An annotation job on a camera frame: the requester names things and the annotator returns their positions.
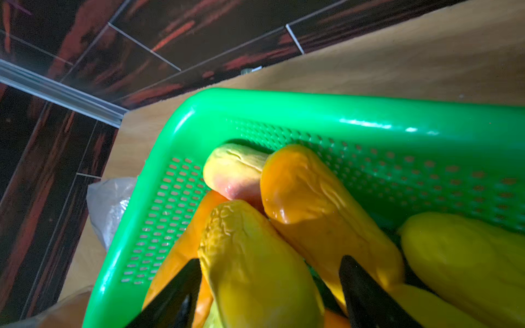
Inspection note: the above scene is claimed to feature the orange mango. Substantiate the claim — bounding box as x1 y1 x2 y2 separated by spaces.
260 145 405 305

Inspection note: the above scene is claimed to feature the yellow green mango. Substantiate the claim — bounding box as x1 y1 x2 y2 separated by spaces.
399 213 524 327

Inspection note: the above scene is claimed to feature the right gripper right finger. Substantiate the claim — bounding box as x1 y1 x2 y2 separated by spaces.
339 255 421 327

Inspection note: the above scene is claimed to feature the red yellow mango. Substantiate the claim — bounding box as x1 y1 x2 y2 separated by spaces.
203 143 269 213

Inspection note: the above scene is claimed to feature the green plastic basket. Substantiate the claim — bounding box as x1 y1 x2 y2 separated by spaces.
83 88 524 327

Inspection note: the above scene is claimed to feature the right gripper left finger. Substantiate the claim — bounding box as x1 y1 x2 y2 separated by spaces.
127 259 202 328

